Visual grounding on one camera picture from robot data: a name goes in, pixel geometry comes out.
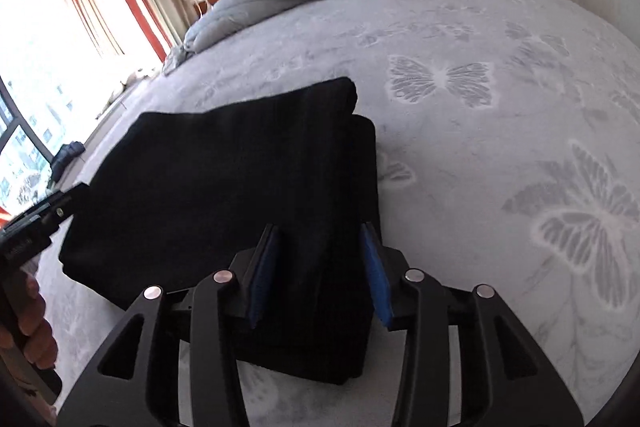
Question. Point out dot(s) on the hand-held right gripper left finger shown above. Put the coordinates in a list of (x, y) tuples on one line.
[(262, 277)]

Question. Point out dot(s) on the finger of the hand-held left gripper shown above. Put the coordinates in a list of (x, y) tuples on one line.
[(67, 202)]

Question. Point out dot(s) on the dark blue garment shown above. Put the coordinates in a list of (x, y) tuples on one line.
[(67, 157)]

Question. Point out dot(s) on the black pants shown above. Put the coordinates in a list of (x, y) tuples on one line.
[(200, 182)]

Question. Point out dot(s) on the beige cloth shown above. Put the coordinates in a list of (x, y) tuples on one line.
[(131, 79)]

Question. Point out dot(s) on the black framed window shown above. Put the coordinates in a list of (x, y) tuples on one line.
[(20, 127)]

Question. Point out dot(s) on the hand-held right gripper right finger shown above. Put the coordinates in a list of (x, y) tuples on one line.
[(376, 277)]

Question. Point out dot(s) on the person's left hand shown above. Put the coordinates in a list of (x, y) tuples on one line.
[(37, 327)]

